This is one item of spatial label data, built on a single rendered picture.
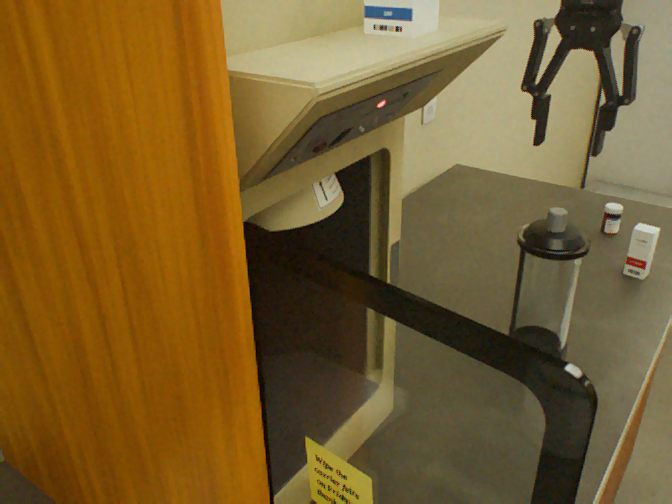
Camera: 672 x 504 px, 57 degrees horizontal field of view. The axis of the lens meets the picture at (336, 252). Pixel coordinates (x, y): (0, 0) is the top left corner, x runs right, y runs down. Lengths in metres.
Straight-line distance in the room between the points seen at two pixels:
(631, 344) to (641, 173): 2.51
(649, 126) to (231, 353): 3.26
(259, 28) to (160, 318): 0.24
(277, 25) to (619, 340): 0.87
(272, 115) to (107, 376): 0.29
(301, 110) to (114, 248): 0.18
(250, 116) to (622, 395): 0.80
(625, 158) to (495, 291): 2.44
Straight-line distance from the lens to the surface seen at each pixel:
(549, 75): 0.93
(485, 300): 1.25
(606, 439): 1.00
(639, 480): 2.33
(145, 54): 0.38
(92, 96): 0.44
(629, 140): 3.62
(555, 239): 0.97
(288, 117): 0.42
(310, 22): 0.58
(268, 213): 0.65
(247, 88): 0.44
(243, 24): 0.52
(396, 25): 0.57
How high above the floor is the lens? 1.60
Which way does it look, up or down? 28 degrees down
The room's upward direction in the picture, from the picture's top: 1 degrees counter-clockwise
